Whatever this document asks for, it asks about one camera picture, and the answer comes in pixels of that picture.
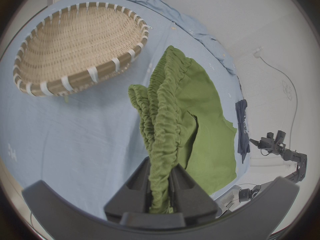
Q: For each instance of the green shorts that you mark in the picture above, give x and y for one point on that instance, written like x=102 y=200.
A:
x=205 y=134

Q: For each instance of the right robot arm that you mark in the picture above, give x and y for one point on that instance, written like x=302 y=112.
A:
x=297 y=159

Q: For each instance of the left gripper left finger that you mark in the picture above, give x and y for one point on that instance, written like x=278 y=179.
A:
x=132 y=199

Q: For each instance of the dark blue printed T-shirt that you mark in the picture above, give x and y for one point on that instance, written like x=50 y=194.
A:
x=242 y=134

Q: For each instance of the round woven basket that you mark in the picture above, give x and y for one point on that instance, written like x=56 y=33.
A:
x=75 y=39

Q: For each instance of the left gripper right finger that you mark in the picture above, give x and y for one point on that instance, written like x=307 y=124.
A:
x=192 y=199

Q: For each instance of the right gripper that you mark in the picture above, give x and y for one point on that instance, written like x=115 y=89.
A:
x=263 y=143

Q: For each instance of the bed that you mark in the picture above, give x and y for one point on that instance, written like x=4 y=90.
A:
x=75 y=134

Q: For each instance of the pale blue quilt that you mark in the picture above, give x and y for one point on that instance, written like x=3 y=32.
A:
x=185 y=24

